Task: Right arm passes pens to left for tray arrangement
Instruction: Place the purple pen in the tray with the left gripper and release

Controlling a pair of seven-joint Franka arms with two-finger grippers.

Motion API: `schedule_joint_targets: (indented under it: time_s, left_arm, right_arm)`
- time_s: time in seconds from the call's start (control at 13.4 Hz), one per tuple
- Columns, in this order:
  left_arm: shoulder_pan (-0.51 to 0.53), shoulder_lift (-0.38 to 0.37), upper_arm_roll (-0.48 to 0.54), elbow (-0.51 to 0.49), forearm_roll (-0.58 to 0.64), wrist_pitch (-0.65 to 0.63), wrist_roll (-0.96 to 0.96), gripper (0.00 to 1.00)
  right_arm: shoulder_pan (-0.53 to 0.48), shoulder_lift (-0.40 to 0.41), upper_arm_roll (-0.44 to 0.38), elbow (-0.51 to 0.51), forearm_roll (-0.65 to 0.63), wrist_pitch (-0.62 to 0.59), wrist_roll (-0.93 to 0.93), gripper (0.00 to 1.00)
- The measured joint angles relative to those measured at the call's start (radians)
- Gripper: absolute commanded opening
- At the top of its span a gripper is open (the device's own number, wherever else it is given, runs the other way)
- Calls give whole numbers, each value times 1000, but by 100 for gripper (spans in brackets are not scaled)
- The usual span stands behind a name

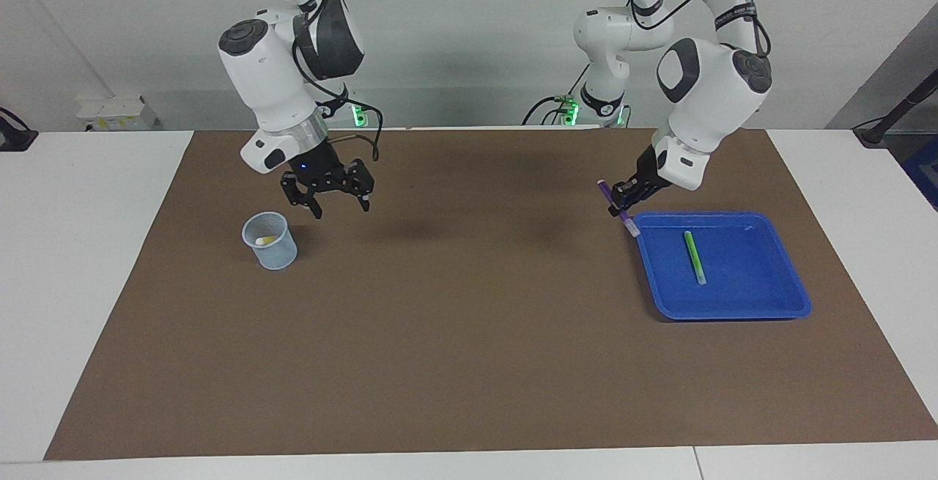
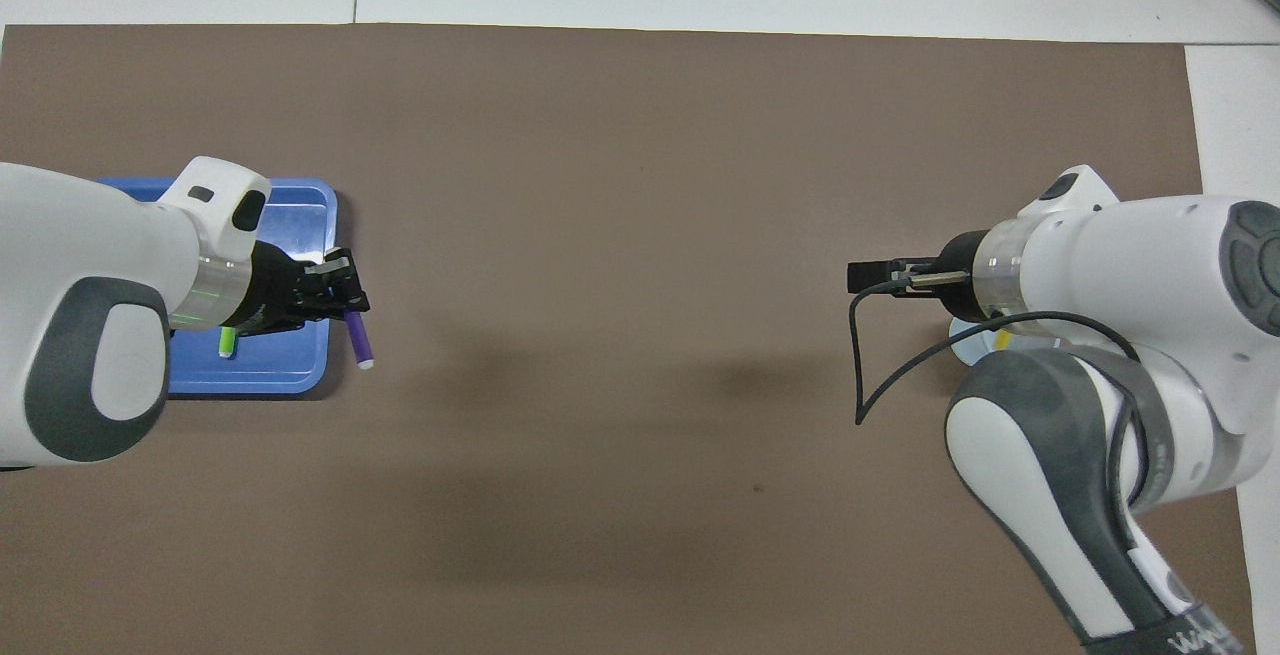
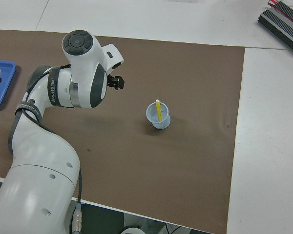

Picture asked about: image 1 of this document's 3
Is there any purple pen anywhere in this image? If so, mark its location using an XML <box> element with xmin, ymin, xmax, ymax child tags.
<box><xmin>597</xmin><ymin>179</ymin><xmax>641</xmax><ymax>238</ymax></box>

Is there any green pen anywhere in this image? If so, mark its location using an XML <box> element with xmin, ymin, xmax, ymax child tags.
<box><xmin>683</xmin><ymin>230</ymin><xmax>708</xmax><ymax>286</ymax></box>

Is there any blue plastic tray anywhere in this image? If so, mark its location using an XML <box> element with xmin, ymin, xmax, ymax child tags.
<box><xmin>632</xmin><ymin>210</ymin><xmax>813</xmax><ymax>321</ymax></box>

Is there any translucent plastic cup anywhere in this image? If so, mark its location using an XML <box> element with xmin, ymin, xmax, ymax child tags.
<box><xmin>242</xmin><ymin>211</ymin><xmax>299</xmax><ymax>270</ymax></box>

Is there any brown table mat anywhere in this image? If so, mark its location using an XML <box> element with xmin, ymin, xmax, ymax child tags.
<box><xmin>44</xmin><ymin>127</ymin><xmax>938</xmax><ymax>461</ymax></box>

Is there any black pole stand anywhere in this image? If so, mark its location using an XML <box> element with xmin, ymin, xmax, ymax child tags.
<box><xmin>852</xmin><ymin>70</ymin><xmax>938</xmax><ymax>148</ymax></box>

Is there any blue crate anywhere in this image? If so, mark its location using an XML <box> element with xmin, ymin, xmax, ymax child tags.
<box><xmin>903</xmin><ymin>136</ymin><xmax>938</xmax><ymax>211</ymax></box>

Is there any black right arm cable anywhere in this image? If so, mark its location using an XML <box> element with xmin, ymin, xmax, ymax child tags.
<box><xmin>293</xmin><ymin>0</ymin><xmax>383</xmax><ymax>163</ymax></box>

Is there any black base cable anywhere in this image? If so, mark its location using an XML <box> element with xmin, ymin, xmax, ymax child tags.
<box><xmin>350</xmin><ymin>90</ymin><xmax>382</xmax><ymax>129</ymax></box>
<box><xmin>522</xmin><ymin>62</ymin><xmax>591</xmax><ymax>127</ymax></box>

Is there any black clamp mount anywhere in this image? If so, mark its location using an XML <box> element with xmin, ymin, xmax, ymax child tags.
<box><xmin>0</xmin><ymin>106</ymin><xmax>39</xmax><ymax>152</ymax></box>

